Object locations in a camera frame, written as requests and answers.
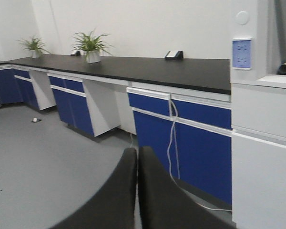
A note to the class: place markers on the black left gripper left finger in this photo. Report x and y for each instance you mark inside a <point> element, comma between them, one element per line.
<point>112,206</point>

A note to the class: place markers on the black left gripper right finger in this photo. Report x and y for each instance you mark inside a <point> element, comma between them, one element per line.
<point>163,205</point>

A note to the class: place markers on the blue white lab bench cabinets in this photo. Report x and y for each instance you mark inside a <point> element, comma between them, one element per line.
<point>179,108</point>

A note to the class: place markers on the small object on floor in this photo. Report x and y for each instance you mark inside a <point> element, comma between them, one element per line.
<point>35,120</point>

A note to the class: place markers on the white fume hood base cabinet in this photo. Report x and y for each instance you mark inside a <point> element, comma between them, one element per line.
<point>259,153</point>

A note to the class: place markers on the black desktop power socket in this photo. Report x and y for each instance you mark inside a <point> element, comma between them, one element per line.
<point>174,55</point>

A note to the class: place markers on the far black desktop socket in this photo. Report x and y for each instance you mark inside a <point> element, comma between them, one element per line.
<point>76,53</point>

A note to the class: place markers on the small far potted plant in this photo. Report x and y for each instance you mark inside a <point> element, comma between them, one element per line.
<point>34,45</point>

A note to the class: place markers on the blue wall socket panel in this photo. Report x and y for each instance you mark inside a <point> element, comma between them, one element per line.
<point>241,53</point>

